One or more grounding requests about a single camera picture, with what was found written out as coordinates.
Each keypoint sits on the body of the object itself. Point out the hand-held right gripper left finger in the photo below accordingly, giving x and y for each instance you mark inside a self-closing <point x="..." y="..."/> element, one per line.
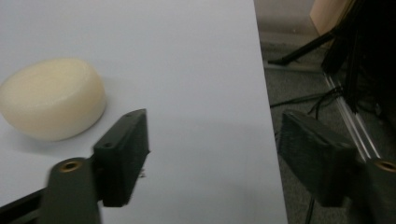
<point x="120" y="158"/>

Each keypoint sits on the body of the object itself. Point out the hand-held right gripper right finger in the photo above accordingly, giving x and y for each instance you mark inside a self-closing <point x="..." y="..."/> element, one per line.
<point x="320" y="155"/>

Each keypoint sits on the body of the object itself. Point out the cream round soap block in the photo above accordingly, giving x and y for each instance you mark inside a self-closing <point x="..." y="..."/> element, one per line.
<point x="53" y="98"/>

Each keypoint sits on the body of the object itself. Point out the black stand leg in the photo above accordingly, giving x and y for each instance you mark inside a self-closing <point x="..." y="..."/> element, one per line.
<point x="300" y="49"/>

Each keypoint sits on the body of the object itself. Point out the beige board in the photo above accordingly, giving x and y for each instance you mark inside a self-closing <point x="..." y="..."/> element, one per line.
<point x="328" y="14"/>

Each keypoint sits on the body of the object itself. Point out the aluminium frame rail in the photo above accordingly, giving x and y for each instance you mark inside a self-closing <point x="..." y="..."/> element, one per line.
<point x="353" y="121"/>

